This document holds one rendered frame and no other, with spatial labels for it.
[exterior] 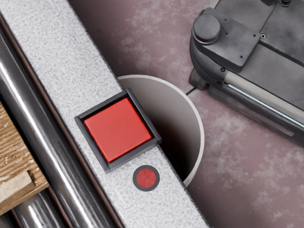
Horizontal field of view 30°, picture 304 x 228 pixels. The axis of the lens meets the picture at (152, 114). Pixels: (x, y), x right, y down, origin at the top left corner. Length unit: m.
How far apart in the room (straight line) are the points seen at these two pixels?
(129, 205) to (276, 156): 1.04
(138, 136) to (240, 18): 0.92
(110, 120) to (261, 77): 0.84
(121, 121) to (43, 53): 0.14
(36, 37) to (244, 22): 0.88
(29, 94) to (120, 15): 1.12
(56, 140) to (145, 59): 1.07
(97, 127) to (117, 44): 1.10
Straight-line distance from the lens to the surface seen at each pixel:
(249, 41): 1.46
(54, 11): 0.75
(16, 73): 0.72
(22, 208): 0.67
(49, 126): 0.69
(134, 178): 0.66
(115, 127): 0.67
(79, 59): 0.72
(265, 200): 1.62
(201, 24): 1.42
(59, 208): 0.70
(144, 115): 0.67
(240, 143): 1.65
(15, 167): 0.66
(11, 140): 0.67
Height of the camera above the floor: 1.56
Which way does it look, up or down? 70 degrees down
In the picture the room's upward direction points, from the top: 2 degrees clockwise
